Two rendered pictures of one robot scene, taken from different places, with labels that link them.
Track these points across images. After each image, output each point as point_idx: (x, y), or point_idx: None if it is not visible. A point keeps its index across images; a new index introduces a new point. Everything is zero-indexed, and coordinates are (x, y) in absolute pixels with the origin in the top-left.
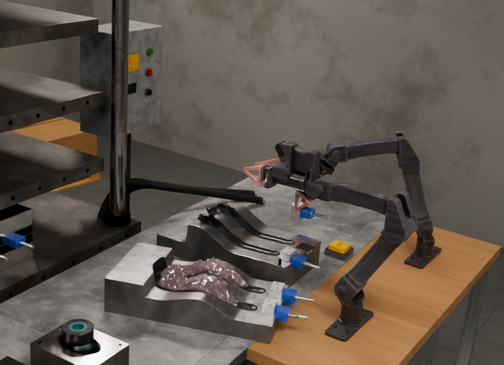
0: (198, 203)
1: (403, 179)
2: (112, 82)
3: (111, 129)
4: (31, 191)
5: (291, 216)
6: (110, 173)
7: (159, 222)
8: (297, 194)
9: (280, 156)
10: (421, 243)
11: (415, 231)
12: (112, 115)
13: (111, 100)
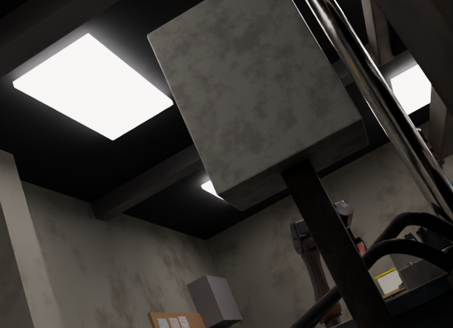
0: (338, 324)
1: (314, 262)
2: (362, 44)
3: (399, 102)
4: None
5: (372, 277)
6: (439, 166)
7: (440, 275)
8: (364, 246)
9: (425, 137)
10: (340, 320)
11: (338, 305)
12: (387, 83)
13: (375, 65)
